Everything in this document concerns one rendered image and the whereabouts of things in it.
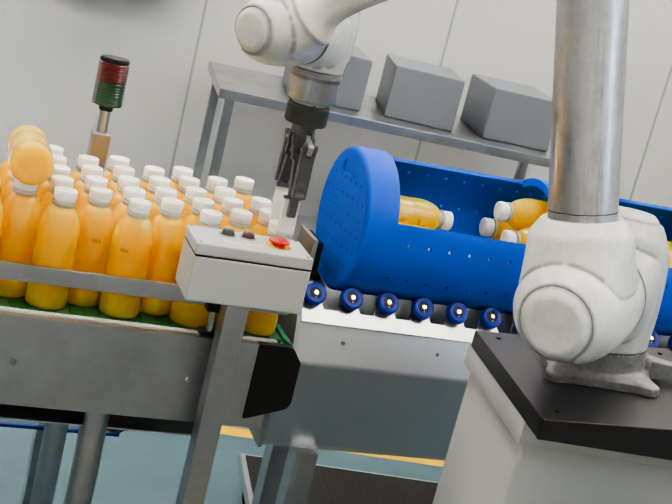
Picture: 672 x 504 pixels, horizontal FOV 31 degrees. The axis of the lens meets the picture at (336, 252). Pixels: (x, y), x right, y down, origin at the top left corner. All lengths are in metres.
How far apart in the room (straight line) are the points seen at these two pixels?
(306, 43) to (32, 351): 0.69
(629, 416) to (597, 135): 0.44
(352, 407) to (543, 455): 0.61
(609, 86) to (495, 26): 4.23
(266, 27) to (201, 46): 3.83
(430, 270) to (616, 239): 0.65
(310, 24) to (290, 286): 0.43
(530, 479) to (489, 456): 0.11
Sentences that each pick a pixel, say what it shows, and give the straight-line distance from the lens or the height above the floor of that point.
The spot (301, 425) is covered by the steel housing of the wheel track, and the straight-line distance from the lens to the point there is 2.42.
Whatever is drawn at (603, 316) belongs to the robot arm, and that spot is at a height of 1.21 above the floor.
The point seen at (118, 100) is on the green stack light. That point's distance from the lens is 2.57.
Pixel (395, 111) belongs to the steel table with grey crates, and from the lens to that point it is 5.12.
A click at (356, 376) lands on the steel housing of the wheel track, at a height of 0.82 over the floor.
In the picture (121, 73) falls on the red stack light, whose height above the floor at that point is 1.23.
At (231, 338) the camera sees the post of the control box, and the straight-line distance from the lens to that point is 2.06.
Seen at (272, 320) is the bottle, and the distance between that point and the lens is 2.19.
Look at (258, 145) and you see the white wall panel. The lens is 5.81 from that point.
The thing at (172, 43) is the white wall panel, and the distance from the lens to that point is 5.70.
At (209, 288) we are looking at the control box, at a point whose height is 1.03.
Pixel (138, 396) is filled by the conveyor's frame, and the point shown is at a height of 0.77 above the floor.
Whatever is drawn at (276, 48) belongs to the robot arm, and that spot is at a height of 1.43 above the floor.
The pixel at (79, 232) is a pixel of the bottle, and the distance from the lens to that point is 2.09.
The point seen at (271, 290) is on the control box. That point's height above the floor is 1.04.
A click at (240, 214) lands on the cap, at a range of 2.16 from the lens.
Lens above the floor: 1.64
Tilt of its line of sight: 15 degrees down
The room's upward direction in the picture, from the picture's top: 14 degrees clockwise
